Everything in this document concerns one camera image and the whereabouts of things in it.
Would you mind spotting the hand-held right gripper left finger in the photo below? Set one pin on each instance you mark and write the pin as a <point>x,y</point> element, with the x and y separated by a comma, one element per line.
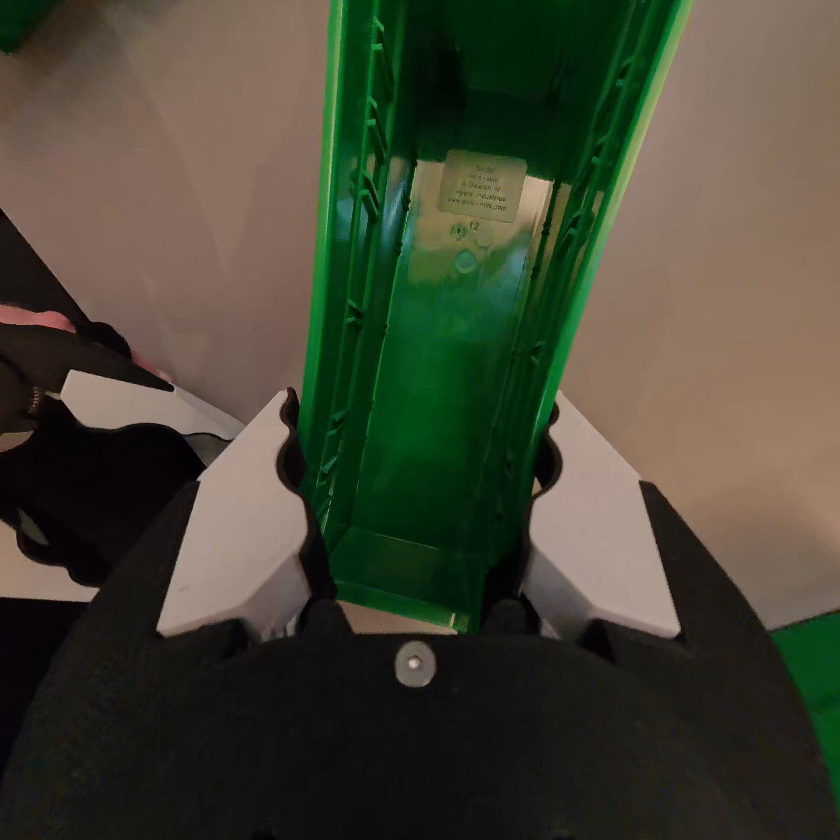
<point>236,544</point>

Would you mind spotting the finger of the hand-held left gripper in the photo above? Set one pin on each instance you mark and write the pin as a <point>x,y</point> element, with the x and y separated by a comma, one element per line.
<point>98,499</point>
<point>131,403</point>

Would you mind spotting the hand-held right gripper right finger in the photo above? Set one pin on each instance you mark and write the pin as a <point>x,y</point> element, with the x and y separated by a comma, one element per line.
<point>597,544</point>

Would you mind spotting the green plastic bin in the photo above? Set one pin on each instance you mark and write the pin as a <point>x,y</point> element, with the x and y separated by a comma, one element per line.
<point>19,19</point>
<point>459,394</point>

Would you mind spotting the stack of nested green bins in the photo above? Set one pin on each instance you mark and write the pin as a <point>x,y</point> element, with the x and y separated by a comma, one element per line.
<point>810,682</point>

